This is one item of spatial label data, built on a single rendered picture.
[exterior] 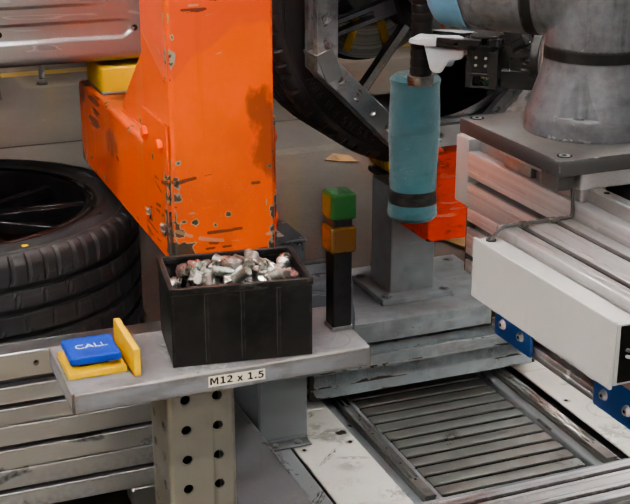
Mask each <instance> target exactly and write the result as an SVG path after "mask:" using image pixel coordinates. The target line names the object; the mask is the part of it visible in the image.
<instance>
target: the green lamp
mask: <svg viewBox="0 0 630 504"><path fill-rule="evenodd" d="M356 198H357V196H356V193H355V192H353V191H352V190H350V189H349V188H347V187H336V188H327V189H323V190H322V214H323V215H324V216H326V217H327V218H328V219H330V220H331V221H342V220H350V219H355V218H356Z"/></svg>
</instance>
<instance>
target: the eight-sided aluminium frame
mask: <svg viewBox="0 0 630 504"><path fill-rule="evenodd" d="M303 51H304V54H305V67H306V68H307V69H308V70H309V71H310V72H311V73H312V74H313V76H314V77H315V78H317V79H318V80H319V81H320V82H321V83H322V84H323V85H324V86H325V87H326V88H327V89H328V90H329V91H330V92H331V93H332V94H334V95H335V96H336V97H337V98H338V99H339V100H340V101H341V102H342V103H343V104H344V105H345V106H346V107H347V108H348V109H349V110H350V111H351V112H352V113H353V114H354V115H355V116H356V117H357V118H358V119H359V120H360V121H361V122H362V123H363V124H364V125H365V126H366V127H367V128H368V129H369V130H370V131H371V132H372V133H373V135H374V136H375V137H377V138H378V139H379V140H380V141H381V142H382V143H383V144H385V145H387V146H389V112H388V111H387V110H386V109H385V108H384V107H383V106H382V105H381V104H380V103H379V102H378V101H377V100H376V99H375V98H374V97H373V96H372V95H371V94H370V93H369V92H368V91H367V90H366V89H365V88H364V87H363V86H362V85H361V84H360V83H359V82H358V81H357V80H356V79H355V78H354V77H353V76H352V75H351V74H350V73H349V72H348V71H347V70H346V69H345V68H344V67H343V66H342V65H341V64H340V63H339V62H338V0H305V49H304V50H303ZM515 91H516V92H515ZM531 91H532V90H520V89H509V88H504V89H503V90H502V92H501V93H500V94H499V95H498V96H497V97H496V99H495V100H494V101H493V102H492V103H491V104H490V105H489V107H488V108H487V109H486V110H485V111H484V112H483V113H482V114H474V115H464V116H453V117H443V118H440V137H439V147H442V146H451V145H457V135H458V134H461V133H462V132H461V131H460V119H461V118H462V117H467V116H477V115H487V114H497V113H507V112H517V111H525V107H526V104H527V102H528V100H529V97H530V94H531ZM526 97H527V98H526Z"/></svg>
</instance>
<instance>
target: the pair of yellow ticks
mask: <svg viewBox="0 0 630 504"><path fill-rule="evenodd" d="M377 25H378V29H379V33H380V37H381V41H382V45H383V46H384V45H385V43H386V42H387V40H388V39H389V37H388V33H387V29H386V25H385V21H384V20H381V21H379V22H377ZM356 32H357V30H356V31H353V32H351V33H348V34H347V37H346V40H345V43H344V46H343V50H346V51H349V52H350V49H351V47H352V44H353V41H354V38H355V35H356Z"/></svg>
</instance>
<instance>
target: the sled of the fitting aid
mask: <svg viewBox="0 0 630 504"><path fill-rule="evenodd" d="M368 344H369V345H370V346H371V364H370V365H367V366H361V367H355V368H349V369H343V370H337V371H331V372H325V373H320V374H314V376H310V377H307V399H308V400H309V401H310V402H311V401H316V400H322V399H328V398H333V397H339V396H345V395H350V394H356V393H362V392H367V391H373V390H379V389H384V388H390V387H396V386H401V385H407V384H413V383H418V382H424V381H429V380H435V379H441V378H446V377H452V376H458V375H463V374H469V373H475V372H480V371H486V370H492V369H497V368H503V367H509V366H514V365H520V364H526V363H531V362H534V359H533V358H532V357H531V358H529V357H527V356H526V355H525V354H523V353H522V352H520V351H519V350H518V349H516V348H515V347H513V346H512V345H511V344H509V343H508V342H507V341H505V340H504V339H502V338H501V337H500V336H498V335H497V334H495V331H494V330H493V329H492V328H491V323H489V324H483V325H477V326H471V327H465V328H458V329H452V330H446V331H440V332H434V333H428V334H421V335H415V336H409V337H403V338H397V339H391V340H384V341H378V342H372V343H368Z"/></svg>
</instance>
